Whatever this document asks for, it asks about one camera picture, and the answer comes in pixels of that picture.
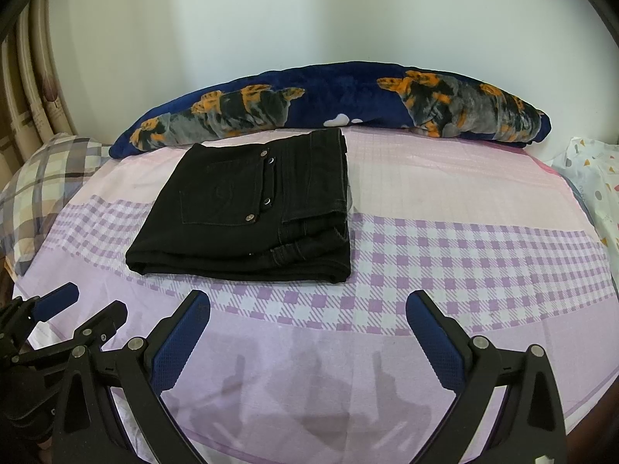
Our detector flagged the beige plaid pillow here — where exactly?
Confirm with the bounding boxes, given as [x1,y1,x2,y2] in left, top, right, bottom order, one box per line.
[1,134,110,276]

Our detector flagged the navy dog print bolster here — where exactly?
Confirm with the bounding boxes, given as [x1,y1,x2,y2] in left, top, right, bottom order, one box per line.
[110,62,551,159]

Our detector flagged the white polka dot pillow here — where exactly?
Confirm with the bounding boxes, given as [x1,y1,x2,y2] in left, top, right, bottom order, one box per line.
[552,137,619,286]

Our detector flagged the black denim pants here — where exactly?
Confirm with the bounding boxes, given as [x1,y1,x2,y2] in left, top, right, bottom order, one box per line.
[126,129,351,284]

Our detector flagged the lilac checked bed sheet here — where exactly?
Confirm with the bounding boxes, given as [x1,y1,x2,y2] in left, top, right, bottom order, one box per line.
[16,129,618,463]

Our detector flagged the rattan headboard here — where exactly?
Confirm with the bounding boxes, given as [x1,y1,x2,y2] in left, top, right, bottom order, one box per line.
[1,0,75,184]

